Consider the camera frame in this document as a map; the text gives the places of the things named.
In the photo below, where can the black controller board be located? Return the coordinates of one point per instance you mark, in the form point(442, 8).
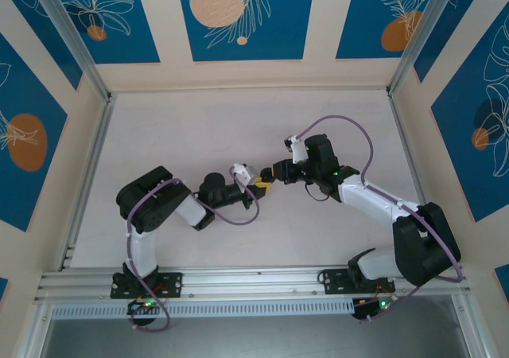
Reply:
point(139, 308)
point(367, 308)

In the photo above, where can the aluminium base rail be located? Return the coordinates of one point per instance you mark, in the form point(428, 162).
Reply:
point(254, 284)

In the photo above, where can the aluminium frame post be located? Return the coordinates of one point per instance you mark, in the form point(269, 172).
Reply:
point(71, 36)
point(421, 40)

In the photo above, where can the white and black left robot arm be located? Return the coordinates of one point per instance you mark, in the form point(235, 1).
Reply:
point(155, 199)

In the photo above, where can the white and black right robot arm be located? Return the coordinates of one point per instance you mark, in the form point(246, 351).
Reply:
point(378, 199)

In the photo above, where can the aluminium table side rail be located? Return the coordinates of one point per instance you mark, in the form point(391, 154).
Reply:
point(401, 135)
point(99, 143)

